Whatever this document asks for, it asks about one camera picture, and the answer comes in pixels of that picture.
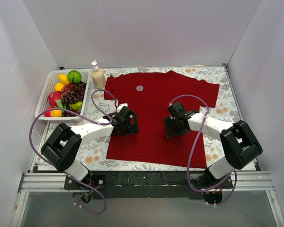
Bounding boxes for cream lotion pump bottle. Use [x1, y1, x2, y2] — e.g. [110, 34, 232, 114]
[91, 60, 106, 89]

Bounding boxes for yellow toy mango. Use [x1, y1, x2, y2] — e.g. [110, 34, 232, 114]
[58, 74, 70, 85]

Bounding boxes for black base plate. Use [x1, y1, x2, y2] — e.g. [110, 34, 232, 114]
[63, 169, 234, 201]

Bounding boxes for pink toy dragon fruit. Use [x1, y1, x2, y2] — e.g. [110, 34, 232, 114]
[47, 91, 62, 108]

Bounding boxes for round patterned brooch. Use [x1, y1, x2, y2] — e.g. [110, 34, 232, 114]
[136, 85, 143, 92]

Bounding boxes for green toy apple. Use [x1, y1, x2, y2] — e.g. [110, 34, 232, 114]
[67, 70, 82, 84]

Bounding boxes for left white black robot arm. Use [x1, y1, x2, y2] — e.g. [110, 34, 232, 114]
[41, 104, 139, 189]

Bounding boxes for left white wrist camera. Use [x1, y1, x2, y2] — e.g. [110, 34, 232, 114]
[118, 103, 128, 108]

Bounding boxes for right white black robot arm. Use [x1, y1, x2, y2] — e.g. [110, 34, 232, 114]
[163, 102, 263, 188]

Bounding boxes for green toy pear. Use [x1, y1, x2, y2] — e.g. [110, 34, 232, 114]
[69, 101, 83, 111]

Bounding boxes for white plastic fruit basket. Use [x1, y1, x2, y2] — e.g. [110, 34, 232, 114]
[35, 69, 91, 122]

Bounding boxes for dark purple toy grapes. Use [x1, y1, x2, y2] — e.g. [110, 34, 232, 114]
[62, 108, 80, 117]

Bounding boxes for red t-shirt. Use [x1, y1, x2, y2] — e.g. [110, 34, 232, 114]
[105, 71, 220, 167]

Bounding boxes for red yellow toy peach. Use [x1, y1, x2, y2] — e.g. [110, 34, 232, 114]
[44, 107, 62, 117]

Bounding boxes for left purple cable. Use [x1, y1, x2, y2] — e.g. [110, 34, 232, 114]
[29, 88, 120, 215]

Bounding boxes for aluminium frame rail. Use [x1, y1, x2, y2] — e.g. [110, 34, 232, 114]
[17, 171, 284, 227]

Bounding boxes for floral tablecloth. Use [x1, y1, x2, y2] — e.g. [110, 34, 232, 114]
[37, 67, 257, 171]

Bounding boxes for orange toy fruit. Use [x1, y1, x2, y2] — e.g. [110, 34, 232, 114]
[54, 83, 64, 92]

